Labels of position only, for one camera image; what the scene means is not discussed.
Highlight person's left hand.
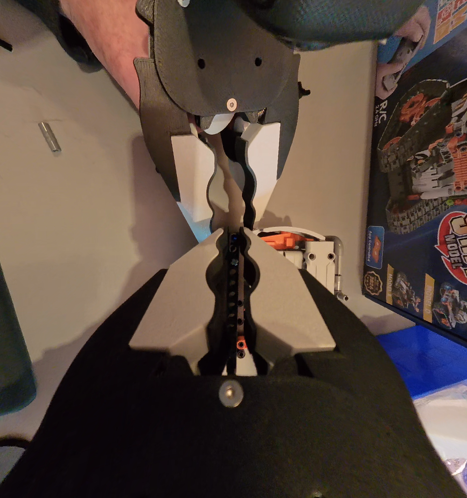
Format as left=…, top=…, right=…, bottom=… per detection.
left=60, top=0, right=153, bottom=110

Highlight grey building-block robot model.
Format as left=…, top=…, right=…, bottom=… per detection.
left=225, top=227, right=349, bottom=360

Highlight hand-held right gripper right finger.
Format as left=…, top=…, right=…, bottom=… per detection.
left=242, top=227, right=338, bottom=376

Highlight black dimpled chair seat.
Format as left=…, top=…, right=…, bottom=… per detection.
left=0, top=218, right=37, bottom=420

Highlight small silver metal tube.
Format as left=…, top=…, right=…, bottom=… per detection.
left=38, top=122, right=62, bottom=153

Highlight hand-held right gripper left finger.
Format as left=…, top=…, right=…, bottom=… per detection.
left=128, top=227, right=228, bottom=376

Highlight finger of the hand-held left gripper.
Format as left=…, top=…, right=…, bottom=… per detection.
left=234, top=121, right=284, bottom=230
left=170, top=133, right=229, bottom=243

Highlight clear plastic parts bags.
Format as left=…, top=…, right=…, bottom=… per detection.
left=412, top=383, right=467, bottom=498

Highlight blue plastic bin with bags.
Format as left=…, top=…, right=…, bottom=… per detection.
left=375, top=325, right=467, bottom=498

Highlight dark blue robot kit box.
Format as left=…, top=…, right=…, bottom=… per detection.
left=362, top=0, right=467, bottom=347

